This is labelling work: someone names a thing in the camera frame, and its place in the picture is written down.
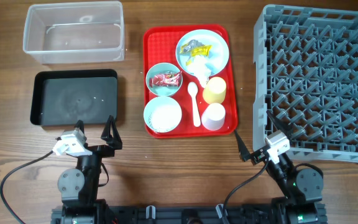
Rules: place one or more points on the clear plastic bin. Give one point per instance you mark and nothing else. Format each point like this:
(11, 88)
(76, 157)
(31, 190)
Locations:
(75, 32)

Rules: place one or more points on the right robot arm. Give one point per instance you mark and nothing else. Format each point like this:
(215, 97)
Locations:
(301, 185)

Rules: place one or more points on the white tissue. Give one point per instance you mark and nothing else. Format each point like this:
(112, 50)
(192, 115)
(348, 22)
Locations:
(196, 66)

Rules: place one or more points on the yellow plastic cup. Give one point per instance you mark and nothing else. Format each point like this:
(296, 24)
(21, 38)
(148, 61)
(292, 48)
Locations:
(215, 90)

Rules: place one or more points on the white rice pile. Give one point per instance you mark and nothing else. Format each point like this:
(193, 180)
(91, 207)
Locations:
(165, 118)

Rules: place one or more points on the yellow foil wrapper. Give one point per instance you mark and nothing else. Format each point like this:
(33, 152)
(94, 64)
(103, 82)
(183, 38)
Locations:
(195, 48)

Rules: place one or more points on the grey dishwasher rack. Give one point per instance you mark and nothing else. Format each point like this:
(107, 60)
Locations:
(307, 75)

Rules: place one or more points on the red snack wrapper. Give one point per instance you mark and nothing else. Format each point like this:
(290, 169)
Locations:
(168, 78)

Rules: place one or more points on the white plastic spoon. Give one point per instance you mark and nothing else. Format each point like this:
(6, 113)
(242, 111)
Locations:
(192, 91)

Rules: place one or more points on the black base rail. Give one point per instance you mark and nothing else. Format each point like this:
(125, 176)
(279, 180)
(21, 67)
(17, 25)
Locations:
(182, 214)

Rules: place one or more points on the black plastic tray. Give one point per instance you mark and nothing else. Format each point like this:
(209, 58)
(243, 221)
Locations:
(65, 97)

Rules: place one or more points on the light blue rice bowl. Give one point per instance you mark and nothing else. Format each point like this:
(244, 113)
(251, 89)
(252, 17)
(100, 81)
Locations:
(156, 102)

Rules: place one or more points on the light blue plate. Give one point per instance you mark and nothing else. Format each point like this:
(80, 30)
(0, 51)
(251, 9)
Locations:
(218, 55)

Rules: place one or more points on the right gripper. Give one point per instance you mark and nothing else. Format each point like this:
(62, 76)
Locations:
(258, 156)

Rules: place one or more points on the red serving tray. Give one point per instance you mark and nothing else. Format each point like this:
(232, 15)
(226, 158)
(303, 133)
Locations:
(159, 47)

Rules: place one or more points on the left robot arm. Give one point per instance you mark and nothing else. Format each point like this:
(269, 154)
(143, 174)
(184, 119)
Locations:
(79, 186)

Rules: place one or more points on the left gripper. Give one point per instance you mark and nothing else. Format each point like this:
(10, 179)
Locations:
(97, 150)

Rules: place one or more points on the green small bowl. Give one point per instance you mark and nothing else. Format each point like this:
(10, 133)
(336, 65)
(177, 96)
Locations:
(162, 90)

